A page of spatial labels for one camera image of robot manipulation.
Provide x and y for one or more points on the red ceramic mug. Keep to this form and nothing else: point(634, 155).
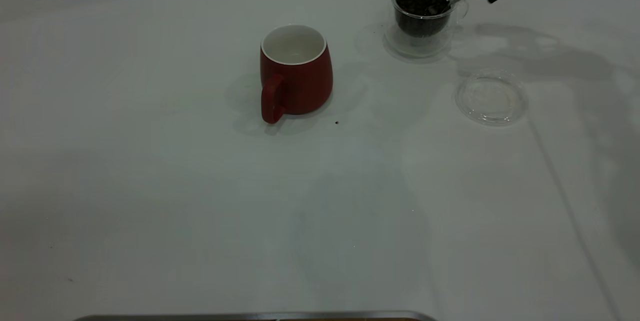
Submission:
point(305, 86)

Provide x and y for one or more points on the coffee beans heap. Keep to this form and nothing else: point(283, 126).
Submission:
point(420, 3)

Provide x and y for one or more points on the clear glass cup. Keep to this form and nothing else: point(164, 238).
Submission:
point(417, 47)

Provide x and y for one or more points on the clear glass saucer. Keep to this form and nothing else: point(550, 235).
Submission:
point(492, 111)

